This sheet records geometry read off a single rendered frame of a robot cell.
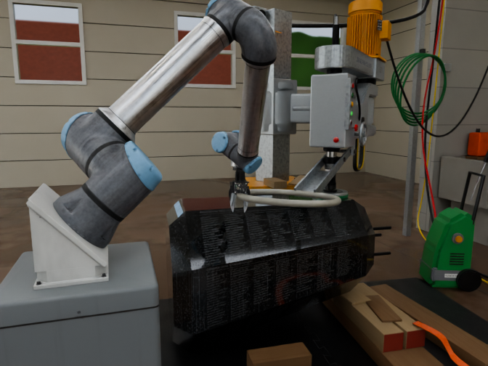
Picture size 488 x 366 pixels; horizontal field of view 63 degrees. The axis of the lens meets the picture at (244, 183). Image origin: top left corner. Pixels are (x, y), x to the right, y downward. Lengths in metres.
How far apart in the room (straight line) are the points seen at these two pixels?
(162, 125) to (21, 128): 2.53
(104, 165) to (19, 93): 7.24
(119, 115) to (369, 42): 2.13
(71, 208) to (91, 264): 0.16
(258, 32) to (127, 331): 0.93
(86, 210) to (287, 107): 2.11
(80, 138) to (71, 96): 6.99
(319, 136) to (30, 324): 1.79
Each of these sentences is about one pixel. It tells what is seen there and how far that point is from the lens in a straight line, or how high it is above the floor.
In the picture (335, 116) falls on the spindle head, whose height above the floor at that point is 1.28.
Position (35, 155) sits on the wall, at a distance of 8.36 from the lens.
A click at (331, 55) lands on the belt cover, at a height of 1.62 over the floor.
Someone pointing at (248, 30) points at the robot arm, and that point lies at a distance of 1.31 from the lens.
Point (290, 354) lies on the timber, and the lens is 2.13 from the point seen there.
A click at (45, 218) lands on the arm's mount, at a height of 1.03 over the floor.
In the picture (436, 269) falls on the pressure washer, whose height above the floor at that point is 0.15.
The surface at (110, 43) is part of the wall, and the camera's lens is 8.31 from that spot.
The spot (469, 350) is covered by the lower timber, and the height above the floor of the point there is 0.09.
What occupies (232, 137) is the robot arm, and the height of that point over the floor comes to 1.19.
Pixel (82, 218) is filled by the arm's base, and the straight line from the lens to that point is 1.14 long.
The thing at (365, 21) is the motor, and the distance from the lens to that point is 3.05.
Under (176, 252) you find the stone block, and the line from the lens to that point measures 2.01.
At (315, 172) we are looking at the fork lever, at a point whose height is 0.96.
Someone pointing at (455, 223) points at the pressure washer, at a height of 0.51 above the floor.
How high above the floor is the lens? 1.28
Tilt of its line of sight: 9 degrees down
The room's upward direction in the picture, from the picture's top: straight up
